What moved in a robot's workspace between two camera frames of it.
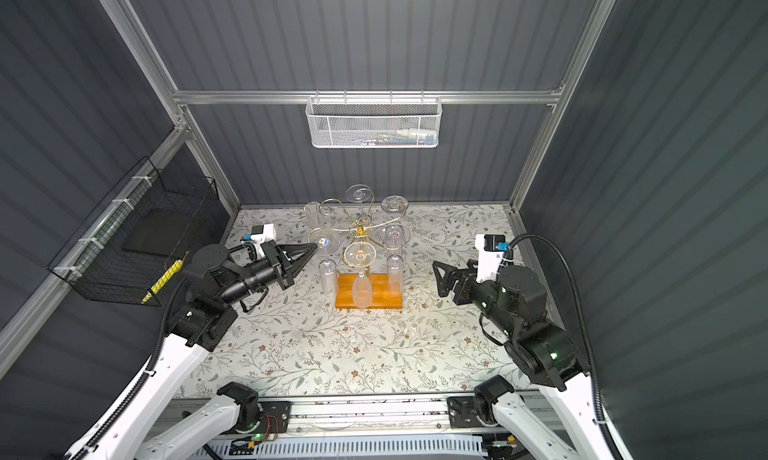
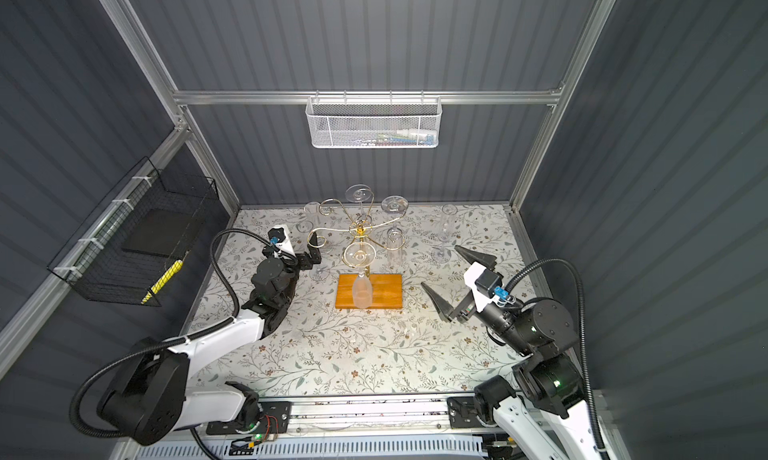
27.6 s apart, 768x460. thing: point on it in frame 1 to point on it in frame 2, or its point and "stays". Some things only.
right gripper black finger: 445,283 to 486,260
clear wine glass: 327,240 to 442,253
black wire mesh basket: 133,245 stays
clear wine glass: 394,204 stays
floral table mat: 367,315 stays
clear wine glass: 360,254 stays
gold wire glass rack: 361,251 stays
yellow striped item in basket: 162,281 stays
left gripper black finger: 298,251 to 315,254
